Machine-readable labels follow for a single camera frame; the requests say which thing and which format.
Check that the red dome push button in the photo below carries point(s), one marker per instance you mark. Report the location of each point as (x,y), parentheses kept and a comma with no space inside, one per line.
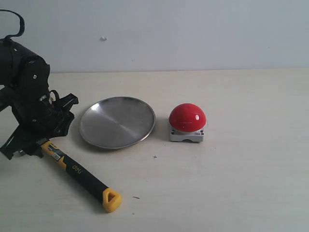
(187,123)

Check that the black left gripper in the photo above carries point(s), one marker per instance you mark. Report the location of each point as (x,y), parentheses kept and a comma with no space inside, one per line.
(38,121)

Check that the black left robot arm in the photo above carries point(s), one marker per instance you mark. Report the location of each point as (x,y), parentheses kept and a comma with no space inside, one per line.
(23,75)

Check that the yellow black claw hammer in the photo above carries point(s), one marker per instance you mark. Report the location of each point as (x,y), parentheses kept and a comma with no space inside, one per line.
(106,196)

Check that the round steel plate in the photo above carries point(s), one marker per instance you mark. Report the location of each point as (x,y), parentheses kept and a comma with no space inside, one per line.
(117,122)

